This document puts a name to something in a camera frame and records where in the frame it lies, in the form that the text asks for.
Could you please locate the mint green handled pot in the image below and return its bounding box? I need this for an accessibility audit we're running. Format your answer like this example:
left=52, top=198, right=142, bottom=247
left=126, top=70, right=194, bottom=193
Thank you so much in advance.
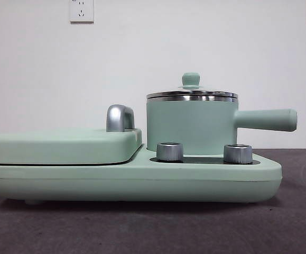
left=146, top=95, right=298, bottom=157

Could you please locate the silver control knob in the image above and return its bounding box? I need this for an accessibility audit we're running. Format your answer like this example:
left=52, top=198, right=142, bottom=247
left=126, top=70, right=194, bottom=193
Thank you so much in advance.
left=155, top=142, right=184, bottom=161
left=223, top=143, right=253, bottom=163

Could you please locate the silver griddle cover handle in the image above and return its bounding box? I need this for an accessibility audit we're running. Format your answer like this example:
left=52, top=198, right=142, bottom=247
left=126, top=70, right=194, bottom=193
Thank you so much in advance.
left=106, top=104, right=135, bottom=132

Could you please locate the mint green griddle cover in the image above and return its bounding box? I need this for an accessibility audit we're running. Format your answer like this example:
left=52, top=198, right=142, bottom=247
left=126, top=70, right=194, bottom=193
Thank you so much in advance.
left=0, top=128, right=144, bottom=165

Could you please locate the white wall socket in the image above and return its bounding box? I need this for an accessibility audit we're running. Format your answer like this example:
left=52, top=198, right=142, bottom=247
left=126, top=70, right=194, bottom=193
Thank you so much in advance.
left=69, top=0, right=95, bottom=24

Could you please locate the mint green breakfast machine base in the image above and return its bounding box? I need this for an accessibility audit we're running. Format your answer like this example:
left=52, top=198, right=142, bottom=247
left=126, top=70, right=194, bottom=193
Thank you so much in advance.
left=0, top=144, right=283, bottom=206

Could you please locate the glass lid with green knob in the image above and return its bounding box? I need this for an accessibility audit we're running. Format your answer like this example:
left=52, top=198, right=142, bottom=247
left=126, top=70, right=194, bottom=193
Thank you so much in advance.
left=146, top=72, right=238, bottom=99

